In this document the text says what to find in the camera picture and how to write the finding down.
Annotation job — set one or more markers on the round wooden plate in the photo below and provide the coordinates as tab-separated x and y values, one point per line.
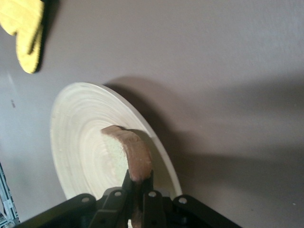
80	142

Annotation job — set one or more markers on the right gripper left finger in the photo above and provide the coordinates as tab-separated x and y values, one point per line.
114	209

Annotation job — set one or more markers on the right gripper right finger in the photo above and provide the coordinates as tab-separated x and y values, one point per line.
154	211

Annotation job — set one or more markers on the aluminium frame rail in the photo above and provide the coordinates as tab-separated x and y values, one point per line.
7	202

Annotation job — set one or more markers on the yellow quilted oven mitt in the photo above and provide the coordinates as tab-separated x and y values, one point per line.
21	35

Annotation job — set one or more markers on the brown bread slice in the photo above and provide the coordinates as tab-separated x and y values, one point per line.
137	152

